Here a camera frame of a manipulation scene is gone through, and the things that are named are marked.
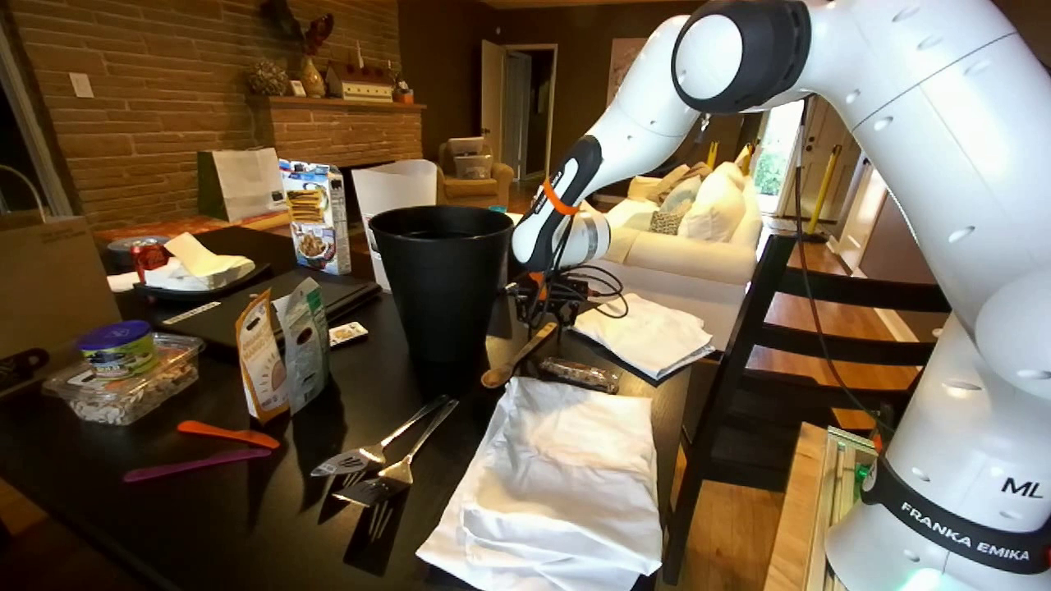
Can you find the green white snack bag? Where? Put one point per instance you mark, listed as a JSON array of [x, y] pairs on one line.
[[302, 338]]

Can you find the white sofa cushion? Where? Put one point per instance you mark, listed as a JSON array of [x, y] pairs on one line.
[[713, 200]]

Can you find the clear plastic bag brown contents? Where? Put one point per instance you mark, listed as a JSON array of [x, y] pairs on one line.
[[577, 372]]

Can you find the black plastic bin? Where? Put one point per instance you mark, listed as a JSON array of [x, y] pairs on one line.
[[445, 295]]

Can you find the purple plastic stick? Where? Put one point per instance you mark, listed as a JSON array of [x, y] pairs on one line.
[[185, 468]]

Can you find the dark wooden chair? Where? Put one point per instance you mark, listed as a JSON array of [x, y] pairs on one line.
[[833, 290]]

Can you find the red small object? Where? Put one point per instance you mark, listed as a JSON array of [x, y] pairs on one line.
[[149, 257]]

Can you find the black flat tray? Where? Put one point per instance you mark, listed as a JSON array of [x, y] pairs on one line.
[[233, 317]]

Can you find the grey sofa cushion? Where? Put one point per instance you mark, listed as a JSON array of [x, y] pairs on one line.
[[674, 206]]

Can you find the white sofa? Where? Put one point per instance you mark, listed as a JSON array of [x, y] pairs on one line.
[[678, 261]]

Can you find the small white folded cloth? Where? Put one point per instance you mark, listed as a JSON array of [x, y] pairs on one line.
[[645, 332]]

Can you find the purple lidded jar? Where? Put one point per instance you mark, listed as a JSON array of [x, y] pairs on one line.
[[117, 342]]

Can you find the white door frame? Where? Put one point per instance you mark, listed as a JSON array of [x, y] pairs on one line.
[[495, 110]]

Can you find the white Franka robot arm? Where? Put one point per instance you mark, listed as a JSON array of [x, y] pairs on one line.
[[929, 166]]

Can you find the white napkin stack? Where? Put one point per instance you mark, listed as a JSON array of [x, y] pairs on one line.
[[199, 267]]

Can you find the brown white snack bag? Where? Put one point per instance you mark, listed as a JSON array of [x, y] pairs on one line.
[[261, 361]]

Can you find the metal tongs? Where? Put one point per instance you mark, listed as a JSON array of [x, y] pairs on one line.
[[398, 469]]

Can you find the large white folded cloth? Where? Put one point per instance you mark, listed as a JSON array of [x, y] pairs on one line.
[[546, 492]]

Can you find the small white packet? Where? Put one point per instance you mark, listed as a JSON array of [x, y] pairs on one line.
[[349, 332]]

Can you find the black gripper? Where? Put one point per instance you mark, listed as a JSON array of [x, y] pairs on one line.
[[543, 295]]

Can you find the metal serving spoon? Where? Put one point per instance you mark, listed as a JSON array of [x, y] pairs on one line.
[[342, 461]]

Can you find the clear plastic food container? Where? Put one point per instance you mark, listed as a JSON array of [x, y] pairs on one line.
[[124, 391]]

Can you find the white wall light switch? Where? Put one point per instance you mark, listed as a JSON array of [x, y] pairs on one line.
[[80, 86]]

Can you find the brick fireplace mantel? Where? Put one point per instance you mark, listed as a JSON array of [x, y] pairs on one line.
[[339, 128]]

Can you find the colourful cereal box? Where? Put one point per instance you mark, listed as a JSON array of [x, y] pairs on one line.
[[317, 219]]

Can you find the vase with dried plants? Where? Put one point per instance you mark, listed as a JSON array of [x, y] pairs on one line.
[[307, 61]]

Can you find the red marker pen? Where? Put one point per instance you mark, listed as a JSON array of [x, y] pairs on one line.
[[231, 434]]

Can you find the light wooden crate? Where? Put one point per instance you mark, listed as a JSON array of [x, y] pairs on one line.
[[793, 514]]

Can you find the tan armchair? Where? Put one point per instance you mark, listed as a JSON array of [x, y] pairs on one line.
[[478, 182]]

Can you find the black slotted spatula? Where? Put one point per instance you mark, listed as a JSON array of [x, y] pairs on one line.
[[377, 531]]

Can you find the white paper bag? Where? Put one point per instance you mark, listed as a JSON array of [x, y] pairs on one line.
[[248, 182]]

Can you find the brown paper bag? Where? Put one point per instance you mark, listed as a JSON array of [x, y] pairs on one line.
[[50, 282]]

